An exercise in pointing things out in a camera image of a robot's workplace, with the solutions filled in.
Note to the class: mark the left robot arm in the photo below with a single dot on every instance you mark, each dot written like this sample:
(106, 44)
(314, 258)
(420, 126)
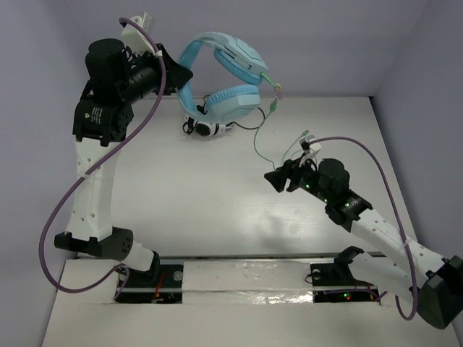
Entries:
(118, 78)

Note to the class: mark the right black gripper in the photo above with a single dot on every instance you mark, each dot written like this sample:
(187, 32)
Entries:
(291, 170)

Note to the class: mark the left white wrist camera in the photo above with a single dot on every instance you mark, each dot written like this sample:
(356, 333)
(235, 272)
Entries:
(134, 39)

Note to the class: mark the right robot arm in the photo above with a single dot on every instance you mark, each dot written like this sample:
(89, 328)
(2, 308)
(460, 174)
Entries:
(416, 274)

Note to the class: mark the black white headphones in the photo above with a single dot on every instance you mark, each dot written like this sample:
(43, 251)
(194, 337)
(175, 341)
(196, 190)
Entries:
(206, 128)

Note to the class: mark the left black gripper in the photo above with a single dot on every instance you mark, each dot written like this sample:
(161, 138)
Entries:
(165, 74)

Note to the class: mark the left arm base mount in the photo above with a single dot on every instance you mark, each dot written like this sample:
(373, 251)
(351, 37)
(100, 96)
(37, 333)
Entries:
(166, 288)

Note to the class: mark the light blue headphones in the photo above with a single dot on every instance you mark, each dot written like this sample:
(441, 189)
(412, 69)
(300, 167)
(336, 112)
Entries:
(231, 90)

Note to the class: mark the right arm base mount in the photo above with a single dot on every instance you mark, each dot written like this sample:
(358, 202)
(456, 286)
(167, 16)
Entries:
(334, 283)

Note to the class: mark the silver taped base cover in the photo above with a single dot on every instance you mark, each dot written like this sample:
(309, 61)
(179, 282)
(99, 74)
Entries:
(257, 282)

